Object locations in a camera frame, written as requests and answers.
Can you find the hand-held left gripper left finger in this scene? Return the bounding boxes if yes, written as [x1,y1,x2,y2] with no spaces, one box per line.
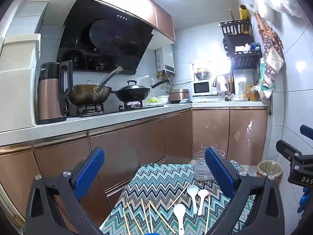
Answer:
[24,147,105,235]

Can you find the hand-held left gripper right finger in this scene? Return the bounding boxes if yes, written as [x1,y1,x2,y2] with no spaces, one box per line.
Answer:
[205,146,285,235]

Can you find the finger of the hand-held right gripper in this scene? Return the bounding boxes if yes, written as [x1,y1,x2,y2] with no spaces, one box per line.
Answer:
[276,140,304,164]
[300,125,313,137]

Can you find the wire utensil holder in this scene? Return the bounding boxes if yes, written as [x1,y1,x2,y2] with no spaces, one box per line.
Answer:
[194,148,227,181]

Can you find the pink spoon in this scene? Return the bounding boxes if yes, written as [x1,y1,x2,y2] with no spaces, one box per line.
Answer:
[197,189,209,216]

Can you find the light blue spoon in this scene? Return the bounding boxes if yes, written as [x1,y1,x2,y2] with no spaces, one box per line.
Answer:
[187,185,199,214]

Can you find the white spoon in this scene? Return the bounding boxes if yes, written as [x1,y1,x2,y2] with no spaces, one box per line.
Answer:
[173,204,187,235]

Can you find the person's right hand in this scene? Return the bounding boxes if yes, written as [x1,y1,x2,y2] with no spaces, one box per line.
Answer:
[298,187,311,213]

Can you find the copper trash bin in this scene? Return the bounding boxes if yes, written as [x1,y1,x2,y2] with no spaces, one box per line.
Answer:
[257,160,283,180]

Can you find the copper lower cabinets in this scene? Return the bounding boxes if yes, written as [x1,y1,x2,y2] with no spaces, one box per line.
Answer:
[0,108,268,226]

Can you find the copper cabinets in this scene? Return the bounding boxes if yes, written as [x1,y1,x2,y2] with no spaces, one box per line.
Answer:
[32,0,176,42]
[0,108,268,226]

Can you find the black gas stove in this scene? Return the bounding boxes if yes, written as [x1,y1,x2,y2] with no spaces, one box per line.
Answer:
[68,100,164,117]

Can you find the zigzag patterned tablecloth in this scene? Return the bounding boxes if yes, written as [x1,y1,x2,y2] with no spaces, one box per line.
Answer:
[101,160,256,235]

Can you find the teal hanging bag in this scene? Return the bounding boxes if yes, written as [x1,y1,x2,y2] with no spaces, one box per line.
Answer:
[254,59,275,98]

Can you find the orange bottle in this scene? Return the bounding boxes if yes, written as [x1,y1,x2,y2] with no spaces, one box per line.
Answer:
[246,83,256,101]

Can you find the clear bottle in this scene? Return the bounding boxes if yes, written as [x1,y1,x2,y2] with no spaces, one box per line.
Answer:
[238,82,246,101]

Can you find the golden wok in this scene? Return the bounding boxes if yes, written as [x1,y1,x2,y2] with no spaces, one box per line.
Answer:
[67,66,124,106]

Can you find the white microwave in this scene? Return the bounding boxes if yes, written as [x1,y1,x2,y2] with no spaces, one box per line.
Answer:
[191,80,218,97]

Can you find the copper rice cooker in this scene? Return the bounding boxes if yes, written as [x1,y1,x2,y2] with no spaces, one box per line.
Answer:
[168,89,190,104]

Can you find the brown patterned apron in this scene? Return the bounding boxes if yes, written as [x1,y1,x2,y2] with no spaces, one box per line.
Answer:
[255,13,285,84]

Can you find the copper and black kettle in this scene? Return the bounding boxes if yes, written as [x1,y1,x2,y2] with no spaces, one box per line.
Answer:
[37,61,74,125]

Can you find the glass wok lid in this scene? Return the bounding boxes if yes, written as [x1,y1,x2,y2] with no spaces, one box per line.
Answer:
[75,80,112,89]

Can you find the black wok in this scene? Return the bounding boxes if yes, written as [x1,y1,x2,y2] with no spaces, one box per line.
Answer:
[111,78,170,102]

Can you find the chrome faucet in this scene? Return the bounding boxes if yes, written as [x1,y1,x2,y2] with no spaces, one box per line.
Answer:
[213,74,231,101]

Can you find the plate of green vegetables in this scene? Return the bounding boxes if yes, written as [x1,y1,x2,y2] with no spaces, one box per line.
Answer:
[145,97,165,106]

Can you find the steel pot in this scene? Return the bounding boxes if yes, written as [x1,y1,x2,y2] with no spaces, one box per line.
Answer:
[194,68,213,81]

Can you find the dark wok lid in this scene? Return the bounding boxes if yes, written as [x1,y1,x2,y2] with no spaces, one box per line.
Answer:
[119,80,149,91]

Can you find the white and blue rags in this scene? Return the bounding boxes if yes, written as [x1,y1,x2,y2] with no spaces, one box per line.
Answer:
[235,43,261,53]

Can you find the large white storage bin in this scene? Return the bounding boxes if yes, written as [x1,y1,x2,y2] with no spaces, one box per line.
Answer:
[0,67,38,133]

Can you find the white water heater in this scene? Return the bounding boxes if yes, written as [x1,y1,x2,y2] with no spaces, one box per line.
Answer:
[155,44,175,77]

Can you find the yellow roll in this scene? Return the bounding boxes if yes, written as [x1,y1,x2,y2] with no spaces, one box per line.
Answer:
[239,4,250,34]

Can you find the clear plastic bags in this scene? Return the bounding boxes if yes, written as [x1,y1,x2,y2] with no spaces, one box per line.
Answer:
[252,0,305,21]

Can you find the black range hood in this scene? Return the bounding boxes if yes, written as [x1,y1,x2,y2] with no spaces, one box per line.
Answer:
[56,0,157,76]

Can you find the small white storage bin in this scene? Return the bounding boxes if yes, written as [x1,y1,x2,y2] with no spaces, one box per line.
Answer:
[0,33,41,72]

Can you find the copper upper cabinets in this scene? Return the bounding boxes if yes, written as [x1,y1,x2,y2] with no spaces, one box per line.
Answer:
[32,0,176,42]

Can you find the black wall rack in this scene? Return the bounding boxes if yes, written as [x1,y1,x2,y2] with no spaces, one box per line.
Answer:
[219,19,263,70]

